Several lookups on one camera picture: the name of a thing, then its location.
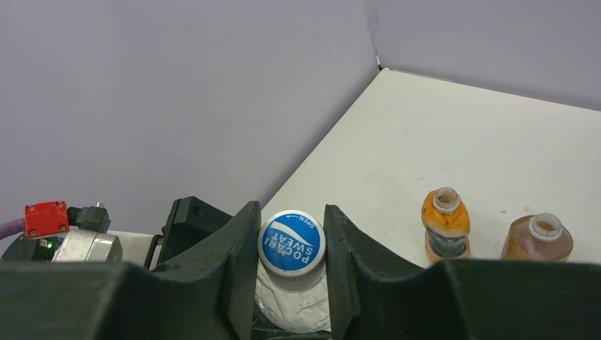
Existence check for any orange blue label bottle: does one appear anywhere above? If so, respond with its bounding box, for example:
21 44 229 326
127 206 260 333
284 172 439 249
421 187 471 264

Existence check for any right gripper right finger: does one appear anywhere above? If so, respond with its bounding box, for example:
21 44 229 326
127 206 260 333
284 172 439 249
323 205 600 339

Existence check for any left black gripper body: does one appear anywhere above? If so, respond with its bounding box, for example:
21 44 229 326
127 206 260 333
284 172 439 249
145 196 232 270

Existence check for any gold red label bottle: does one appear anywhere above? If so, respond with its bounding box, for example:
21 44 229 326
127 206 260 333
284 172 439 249
500 213 573 262

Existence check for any clear bottle blue cap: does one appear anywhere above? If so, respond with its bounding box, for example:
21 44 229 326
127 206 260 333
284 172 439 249
255 266 331 334

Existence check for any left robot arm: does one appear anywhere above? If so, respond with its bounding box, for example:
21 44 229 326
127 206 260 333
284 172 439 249
1 196 232 270

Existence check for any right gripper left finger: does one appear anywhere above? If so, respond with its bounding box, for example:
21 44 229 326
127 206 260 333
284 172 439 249
1 200 261 339

